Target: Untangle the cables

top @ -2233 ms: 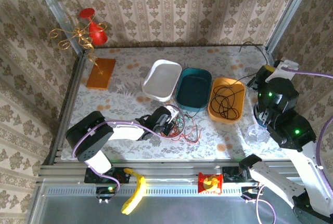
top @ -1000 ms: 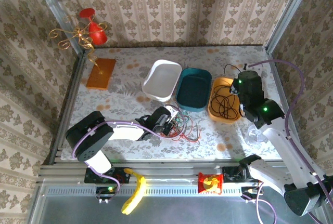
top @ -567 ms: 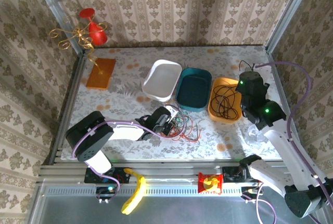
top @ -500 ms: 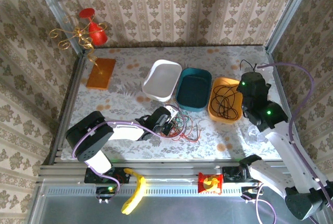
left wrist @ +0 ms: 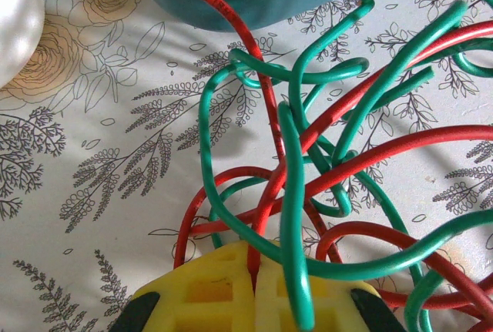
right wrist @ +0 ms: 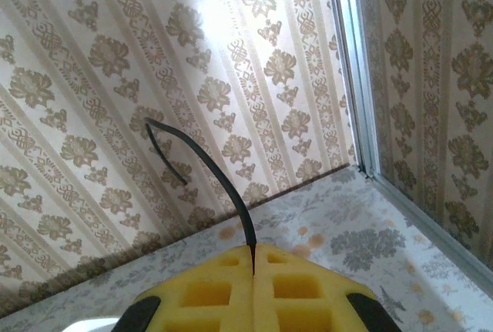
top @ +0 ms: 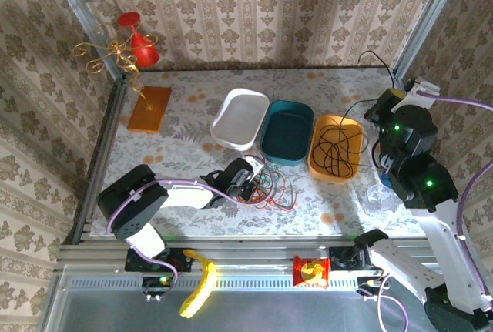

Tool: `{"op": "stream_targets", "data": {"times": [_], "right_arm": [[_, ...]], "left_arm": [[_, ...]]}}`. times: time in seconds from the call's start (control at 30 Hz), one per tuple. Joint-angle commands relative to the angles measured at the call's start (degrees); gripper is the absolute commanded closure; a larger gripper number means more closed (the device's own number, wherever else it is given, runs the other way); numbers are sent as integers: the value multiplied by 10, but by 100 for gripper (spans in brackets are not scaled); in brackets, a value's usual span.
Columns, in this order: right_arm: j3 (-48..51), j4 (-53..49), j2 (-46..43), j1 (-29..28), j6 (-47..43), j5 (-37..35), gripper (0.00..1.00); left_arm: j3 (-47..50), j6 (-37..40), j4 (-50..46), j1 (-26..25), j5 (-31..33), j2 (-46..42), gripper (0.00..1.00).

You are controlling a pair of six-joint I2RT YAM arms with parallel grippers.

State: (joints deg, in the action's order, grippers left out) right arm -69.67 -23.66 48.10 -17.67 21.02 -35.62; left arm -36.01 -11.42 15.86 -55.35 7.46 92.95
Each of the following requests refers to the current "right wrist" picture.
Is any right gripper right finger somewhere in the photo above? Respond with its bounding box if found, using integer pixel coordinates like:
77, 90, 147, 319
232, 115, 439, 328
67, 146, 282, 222
254, 243, 404, 332

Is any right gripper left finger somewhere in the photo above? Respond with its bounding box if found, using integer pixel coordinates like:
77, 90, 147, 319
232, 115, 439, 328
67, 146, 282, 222
121, 245, 256, 332

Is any black cable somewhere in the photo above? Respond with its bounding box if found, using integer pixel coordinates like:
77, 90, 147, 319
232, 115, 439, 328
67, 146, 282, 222
144, 116, 258, 275

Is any floral table cover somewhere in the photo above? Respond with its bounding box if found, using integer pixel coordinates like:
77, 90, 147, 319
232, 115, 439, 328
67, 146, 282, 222
0, 166, 493, 332

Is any aluminium table frame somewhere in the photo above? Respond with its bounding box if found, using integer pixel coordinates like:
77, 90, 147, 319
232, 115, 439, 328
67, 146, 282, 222
357, 164, 493, 270

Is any aluminium frame post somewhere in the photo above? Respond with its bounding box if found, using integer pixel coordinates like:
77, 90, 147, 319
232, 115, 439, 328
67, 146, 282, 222
327, 0, 382, 179

